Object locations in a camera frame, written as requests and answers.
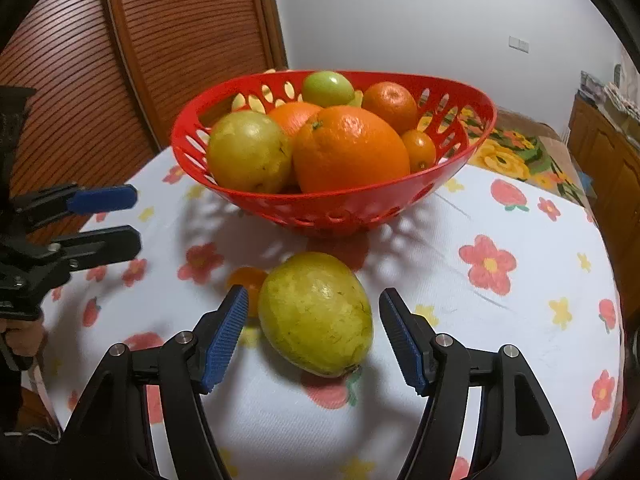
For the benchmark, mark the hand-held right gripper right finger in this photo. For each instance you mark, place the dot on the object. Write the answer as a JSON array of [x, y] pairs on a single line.
[[405, 345]]

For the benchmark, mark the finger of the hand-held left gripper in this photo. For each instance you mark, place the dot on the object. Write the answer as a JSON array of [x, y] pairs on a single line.
[[105, 199], [100, 245]]

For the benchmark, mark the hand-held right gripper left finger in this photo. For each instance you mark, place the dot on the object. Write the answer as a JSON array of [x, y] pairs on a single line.
[[225, 340]]

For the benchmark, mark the large yellow-green guava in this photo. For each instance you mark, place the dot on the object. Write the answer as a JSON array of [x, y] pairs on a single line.
[[315, 310], [247, 152]]

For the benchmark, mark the red perforated plastic basket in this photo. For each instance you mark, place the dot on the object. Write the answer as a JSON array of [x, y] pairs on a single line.
[[380, 195]]

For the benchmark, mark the large orange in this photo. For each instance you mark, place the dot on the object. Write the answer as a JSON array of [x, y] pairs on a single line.
[[350, 152]]

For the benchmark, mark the small tangerine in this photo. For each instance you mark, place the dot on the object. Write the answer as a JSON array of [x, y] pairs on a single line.
[[390, 105], [245, 282]]

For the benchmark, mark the small light green guava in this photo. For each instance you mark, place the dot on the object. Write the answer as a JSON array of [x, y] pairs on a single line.
[[327, 88]]

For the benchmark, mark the person's left hand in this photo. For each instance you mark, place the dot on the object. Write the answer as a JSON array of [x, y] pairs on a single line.
[[25, 340]]

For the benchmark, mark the white floral tablecloth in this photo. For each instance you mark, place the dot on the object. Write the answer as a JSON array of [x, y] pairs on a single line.
[[500, 320]]

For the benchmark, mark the wooden louvered door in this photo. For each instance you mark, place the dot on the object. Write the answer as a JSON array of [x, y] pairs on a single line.
[[65, 60], [200, 35]]

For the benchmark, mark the yellow object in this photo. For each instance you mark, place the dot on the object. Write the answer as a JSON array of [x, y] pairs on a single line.
[[257, 105]]

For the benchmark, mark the person's dark clothing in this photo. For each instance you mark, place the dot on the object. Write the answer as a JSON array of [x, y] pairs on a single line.
[[25, 457]]

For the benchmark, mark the small orange kumquat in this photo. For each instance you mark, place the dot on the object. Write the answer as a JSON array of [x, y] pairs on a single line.
[[419, 150]]

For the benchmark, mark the medium orange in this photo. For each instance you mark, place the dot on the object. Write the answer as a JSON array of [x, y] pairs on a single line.
[[292, 117]]

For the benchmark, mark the floral blanket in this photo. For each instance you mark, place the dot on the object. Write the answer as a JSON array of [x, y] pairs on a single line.
[[505, 157]]

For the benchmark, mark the blue bag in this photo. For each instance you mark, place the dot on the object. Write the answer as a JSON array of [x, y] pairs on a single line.
[[586, 182]]

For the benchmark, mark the wooden cabinet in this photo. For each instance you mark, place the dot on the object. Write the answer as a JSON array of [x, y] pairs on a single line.
[[610, 170]]

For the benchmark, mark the pile of packets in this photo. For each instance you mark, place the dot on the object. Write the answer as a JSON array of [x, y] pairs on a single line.
[[615, 95]]

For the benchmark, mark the white wall switch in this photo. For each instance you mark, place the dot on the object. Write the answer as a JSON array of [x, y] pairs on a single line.
[[519, 43]]

